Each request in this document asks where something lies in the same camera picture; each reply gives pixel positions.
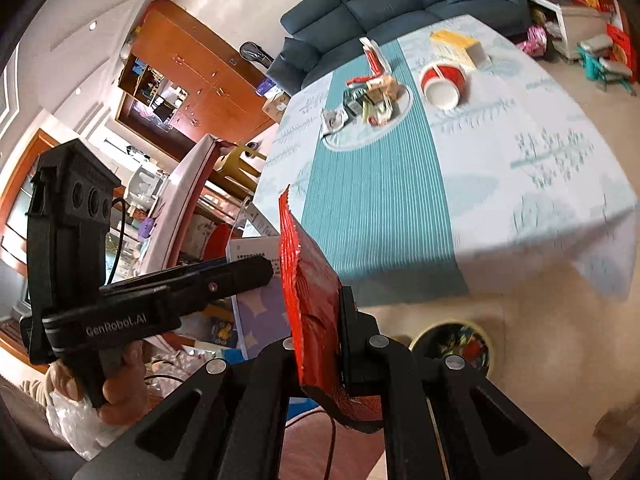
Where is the green small snack packet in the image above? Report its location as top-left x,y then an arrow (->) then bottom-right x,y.
362,100 -> 394,127

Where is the red snack bag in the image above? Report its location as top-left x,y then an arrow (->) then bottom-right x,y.
278,191 -> 383,434

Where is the teal exercise stepper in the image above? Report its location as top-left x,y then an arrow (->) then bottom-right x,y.
577,34 -> 637,96

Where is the brown green milk carton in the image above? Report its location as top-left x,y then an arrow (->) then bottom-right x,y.
367,74 -> 399,105

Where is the yellow rim trash bin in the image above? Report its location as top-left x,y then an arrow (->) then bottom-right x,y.
409,320 -> 495,377

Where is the long wooden side table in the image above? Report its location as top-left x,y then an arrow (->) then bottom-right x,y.
134,133 -> 233,276

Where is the red white paper bucket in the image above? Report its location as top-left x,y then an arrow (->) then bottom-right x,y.
419,61 -> 466,110

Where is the white low cabinet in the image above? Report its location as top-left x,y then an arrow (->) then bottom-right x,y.
528,0 -> 612,63

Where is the cardboard box on floor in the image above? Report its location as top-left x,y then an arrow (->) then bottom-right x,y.
262,91 -> 290,124

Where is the dark teal sofa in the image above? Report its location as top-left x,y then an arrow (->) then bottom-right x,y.
267,0 -> 530,96

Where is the red white torn carton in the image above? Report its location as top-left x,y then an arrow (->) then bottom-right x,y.
346,37 -> 392,87

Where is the wooden cabinet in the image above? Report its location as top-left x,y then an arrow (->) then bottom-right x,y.
115,0 -> 273,160

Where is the leaf pattern tablecloth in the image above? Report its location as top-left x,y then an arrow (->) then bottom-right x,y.
254,15 -> 638,307

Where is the white purple small box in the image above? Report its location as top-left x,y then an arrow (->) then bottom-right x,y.
227,236 -> 291,360

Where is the yellow long carton box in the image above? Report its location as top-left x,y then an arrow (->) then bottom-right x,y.
430,29 -> 491,70

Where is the small red gift bag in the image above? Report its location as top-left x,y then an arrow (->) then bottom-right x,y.
606,24 -> 638,81

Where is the white foil wrapper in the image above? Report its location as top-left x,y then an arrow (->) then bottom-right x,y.
321,106 -> 349,136

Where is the person left hand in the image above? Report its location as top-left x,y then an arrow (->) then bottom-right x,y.
48,341 -> 149,427

